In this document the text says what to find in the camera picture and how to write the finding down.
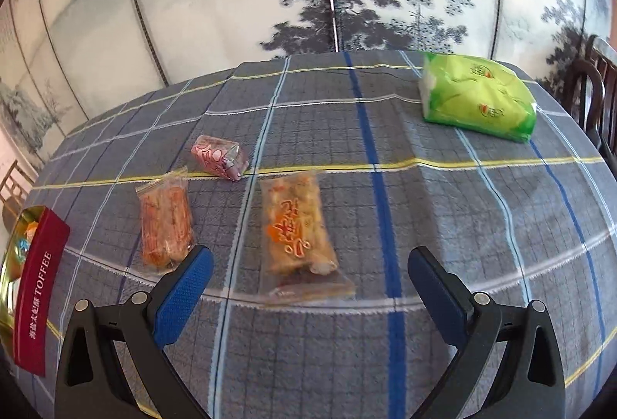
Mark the dark wooden chair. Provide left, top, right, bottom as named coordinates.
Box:
left=585, top=34, right=617, bottom=169
left=564, top=62, right=608, bottom=135

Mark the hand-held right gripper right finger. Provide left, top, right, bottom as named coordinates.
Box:
left=407, top=246, right=566, bottom=419

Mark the green tissue pack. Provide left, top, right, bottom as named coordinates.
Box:
left=418, top=52, right=538, bottom=143

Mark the light wooden chair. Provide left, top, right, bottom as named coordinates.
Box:
left=0, top=159, right=37, bottom=231

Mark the clear orange stick packet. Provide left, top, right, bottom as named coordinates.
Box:
left=135, top=167, right=194, bottom=274

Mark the orange nut brittle packet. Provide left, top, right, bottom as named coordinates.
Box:
left=257, top=171, right=356, bottom=304

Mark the grey plaid tablecloth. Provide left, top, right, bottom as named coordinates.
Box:
left=0, top=50, right=617, bottom=419

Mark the red candy box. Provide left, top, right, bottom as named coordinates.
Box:
left=0, top=206, right=71, bottom=376

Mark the pink snack packet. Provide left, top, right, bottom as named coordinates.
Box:
left=192, top=134, right=250, bottom=181

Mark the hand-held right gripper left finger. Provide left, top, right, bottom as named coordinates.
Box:
left=55, top=244, right=214, bottom=419

